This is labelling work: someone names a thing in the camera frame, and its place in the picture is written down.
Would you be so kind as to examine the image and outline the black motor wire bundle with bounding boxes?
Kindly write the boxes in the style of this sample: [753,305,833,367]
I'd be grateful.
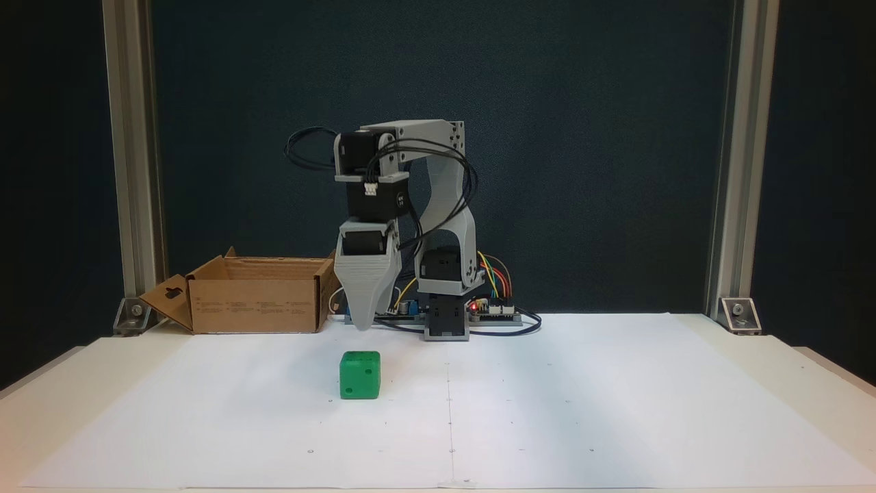
[285,127,480,275]

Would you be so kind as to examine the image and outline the blue circuit board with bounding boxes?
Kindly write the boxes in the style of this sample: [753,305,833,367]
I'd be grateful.
[344,299,426,326]

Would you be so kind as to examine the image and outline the coloured jumper wires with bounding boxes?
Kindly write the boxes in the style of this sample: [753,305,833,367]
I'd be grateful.
[477,251,514,302]

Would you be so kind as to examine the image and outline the open cardboard box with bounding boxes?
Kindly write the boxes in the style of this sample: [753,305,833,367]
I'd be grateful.
[140,246,340,335]

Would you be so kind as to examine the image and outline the green die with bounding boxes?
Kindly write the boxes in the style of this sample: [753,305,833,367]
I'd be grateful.
[339,351,381,400]

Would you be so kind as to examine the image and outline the metal corner bracket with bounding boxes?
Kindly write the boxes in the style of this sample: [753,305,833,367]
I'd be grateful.
[113,296,153,336]
[719,296,762,335]

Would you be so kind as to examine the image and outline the circuit board with jumper wires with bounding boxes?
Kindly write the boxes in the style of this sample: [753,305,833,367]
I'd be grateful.
[469,298,523,326]

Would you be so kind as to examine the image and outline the aluminium frame post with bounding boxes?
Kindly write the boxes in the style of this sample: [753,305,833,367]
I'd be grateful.
[705,0,781,316]
[103,0,167,302]

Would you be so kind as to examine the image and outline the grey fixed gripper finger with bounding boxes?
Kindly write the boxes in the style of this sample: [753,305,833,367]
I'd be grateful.
[334,259,402,331]

